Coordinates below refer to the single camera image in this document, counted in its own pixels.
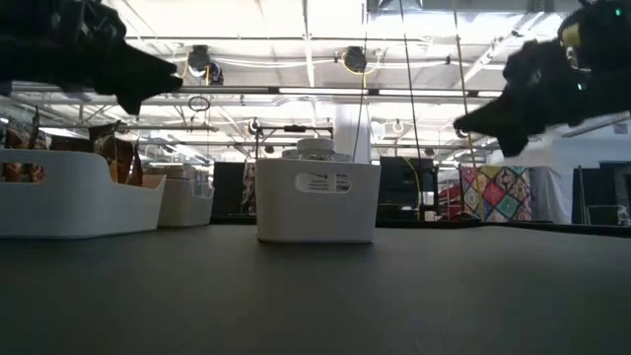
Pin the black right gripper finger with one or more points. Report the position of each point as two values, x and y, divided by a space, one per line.
508 123

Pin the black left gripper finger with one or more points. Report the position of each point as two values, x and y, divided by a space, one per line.
143 76

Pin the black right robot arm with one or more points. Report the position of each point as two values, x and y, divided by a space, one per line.
604 29

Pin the colourful patchwork quilt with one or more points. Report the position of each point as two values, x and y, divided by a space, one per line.
503 194

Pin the white hanging cloth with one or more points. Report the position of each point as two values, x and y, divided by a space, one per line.
547 194

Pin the red shelf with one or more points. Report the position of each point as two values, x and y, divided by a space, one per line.
451 202

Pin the black partition fence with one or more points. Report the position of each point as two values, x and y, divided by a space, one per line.
601 192

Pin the white plastic bin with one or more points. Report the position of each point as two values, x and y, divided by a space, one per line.
74 207
187 207
286 217

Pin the white building column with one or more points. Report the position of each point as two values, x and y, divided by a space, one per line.
345 133

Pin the black stand frame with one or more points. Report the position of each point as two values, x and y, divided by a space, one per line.
296 128

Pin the long light rail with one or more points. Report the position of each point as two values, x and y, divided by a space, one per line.
320 91

